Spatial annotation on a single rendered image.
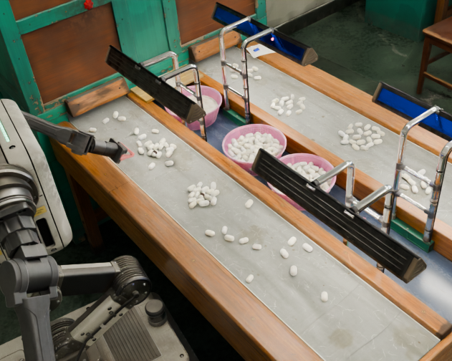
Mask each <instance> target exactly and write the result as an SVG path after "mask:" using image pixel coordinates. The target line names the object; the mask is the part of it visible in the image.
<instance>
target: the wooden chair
mask: <svg viewBox="0 0 452 361"><path fill-rule="evenodd" d="M423 34H424V35H425V39H424V45H423V53H422V59H421V63H420V73H419V78H418V87H417V92H416V93H417V94H421V93H422V89H423V84H424V80H425V77H426V78H428V79H430V80H432V81H434V82H436V83H438V84H440V85H442V86H444V87H446V88H448V89H450V90H452V84H450V83H448V82H446V81H444V80H442V79H440V78H438V77H436V76H434V75H432V74H429V73H427V72H426V71H427V67H428V64H430V63H432V62H434V61H436V60H438V59H440V58H442V57H444V56H446V55H448V54H450V53H452V16H451V17H448V18H447V19H444V20H443V21H440V22H438V23H436V24H434V25H432V26H429V27H427V28H425V29H423ZM432 45H434V46H437V47H439V48H441V49H444V50H445V51H444V52H442V53H440V54H438V55H436V56H434V57H432V58H430V54H431V48H432ZM429 58H430V59H429Z"/></svg>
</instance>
